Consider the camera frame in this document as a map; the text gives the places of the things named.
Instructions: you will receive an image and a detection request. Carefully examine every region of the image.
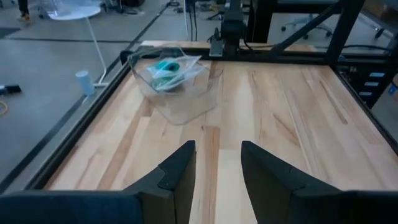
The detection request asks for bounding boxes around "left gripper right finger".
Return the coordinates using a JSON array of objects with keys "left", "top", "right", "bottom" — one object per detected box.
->
[{"left": 241, "top": 141, "right": 398, "bottom": 224}]

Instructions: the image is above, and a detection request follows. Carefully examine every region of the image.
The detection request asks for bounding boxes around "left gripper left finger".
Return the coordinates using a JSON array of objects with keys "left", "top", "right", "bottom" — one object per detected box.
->
[{"left": 0, "top": 140, "right": 197, "bottom": 224}]

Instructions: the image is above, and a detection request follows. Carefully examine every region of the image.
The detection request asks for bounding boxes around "clear plastic container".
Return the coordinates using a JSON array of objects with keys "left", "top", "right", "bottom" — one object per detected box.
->
[{"left": 127, "top": 46, "right": 224, "bottom": 126}]

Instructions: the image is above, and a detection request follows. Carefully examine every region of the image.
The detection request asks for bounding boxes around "clear plastic bag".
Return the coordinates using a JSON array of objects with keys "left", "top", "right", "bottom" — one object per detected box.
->
[
  {"left": 150, "top": 70, "right": 201, "bottom": 93},
  {"left": 146, "top": 55, "right": 208, "bottom": 82}
]

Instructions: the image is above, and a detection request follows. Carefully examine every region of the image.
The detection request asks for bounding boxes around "black box with white labels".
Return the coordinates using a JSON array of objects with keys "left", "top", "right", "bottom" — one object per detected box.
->
[{"left": 338, "top": 65, "right": 398, "bottom": 109}]

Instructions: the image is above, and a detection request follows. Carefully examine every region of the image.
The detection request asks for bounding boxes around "grey office chair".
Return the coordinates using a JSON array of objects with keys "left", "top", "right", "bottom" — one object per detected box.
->
[{"left": 280, "top": 14, "right": 334, "bottom": 40}]

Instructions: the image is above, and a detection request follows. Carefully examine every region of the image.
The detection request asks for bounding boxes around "white floor stand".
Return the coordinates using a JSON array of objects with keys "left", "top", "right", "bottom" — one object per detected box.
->
[{"left": 40, "top": 0, "right": 109, "bottom": 88}]

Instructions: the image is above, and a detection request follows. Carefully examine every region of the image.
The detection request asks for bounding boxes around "person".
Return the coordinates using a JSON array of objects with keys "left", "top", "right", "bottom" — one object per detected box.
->
[{"left": 17, "top": 0, "right": 32, "bottom": 22}]

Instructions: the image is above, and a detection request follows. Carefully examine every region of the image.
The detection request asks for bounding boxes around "black aluminium rig frame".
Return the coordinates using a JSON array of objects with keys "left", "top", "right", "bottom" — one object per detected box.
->
[{"left": 0, "top": 0, "right": 398, "bottom": 194}]

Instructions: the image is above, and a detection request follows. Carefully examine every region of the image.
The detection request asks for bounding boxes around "black vertical cable bundle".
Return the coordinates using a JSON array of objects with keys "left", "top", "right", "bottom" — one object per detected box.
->
[{"left": 183, "top": 0, "right": 199, "bottom": 42}]

